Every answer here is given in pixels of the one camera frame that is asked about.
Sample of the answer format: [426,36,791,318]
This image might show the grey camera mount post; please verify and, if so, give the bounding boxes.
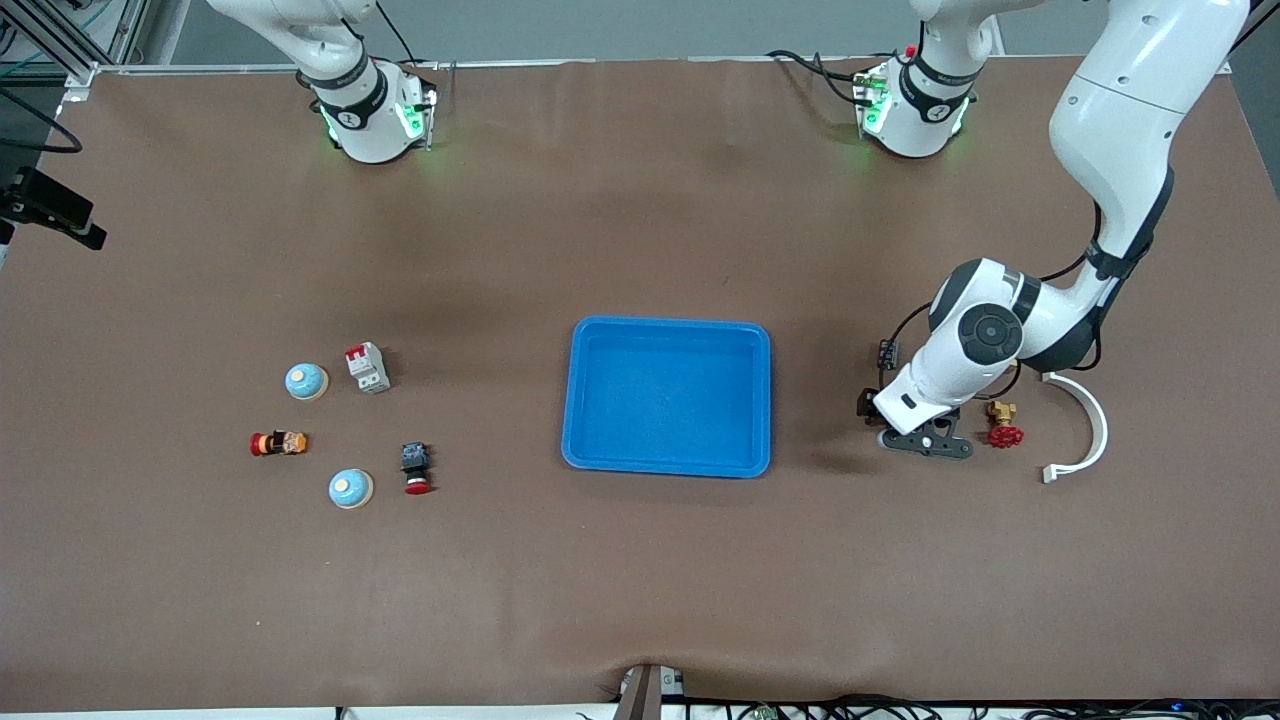
[612,663,687,720]

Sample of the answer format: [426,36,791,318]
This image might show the brass valve red handwheel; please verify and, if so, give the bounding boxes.
[985,400,1025,450]

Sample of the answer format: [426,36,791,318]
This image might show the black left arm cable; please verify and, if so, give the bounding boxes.
[878,200,1106,401]

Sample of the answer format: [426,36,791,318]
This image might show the blue plastic tray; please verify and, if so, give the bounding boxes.
[560,316,773,479]

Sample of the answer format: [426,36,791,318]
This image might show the black left base cables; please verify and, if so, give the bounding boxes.
[767,48,906,107]

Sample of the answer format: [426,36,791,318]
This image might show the white red circuit breaker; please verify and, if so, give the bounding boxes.
[344,341,392,395]

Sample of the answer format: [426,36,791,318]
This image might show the white curved plastic bracket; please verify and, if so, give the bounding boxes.
[1040,372,1110,485]

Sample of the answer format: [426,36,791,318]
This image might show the light blue desk bell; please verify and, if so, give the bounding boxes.
[284,361,330,403]
[328,468,375,511]

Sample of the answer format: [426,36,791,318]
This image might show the aluminium frame with struts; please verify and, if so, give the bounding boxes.
[0,0,151,91]

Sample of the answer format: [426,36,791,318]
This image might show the black right base cable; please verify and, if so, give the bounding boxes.
[375,0,441,71]

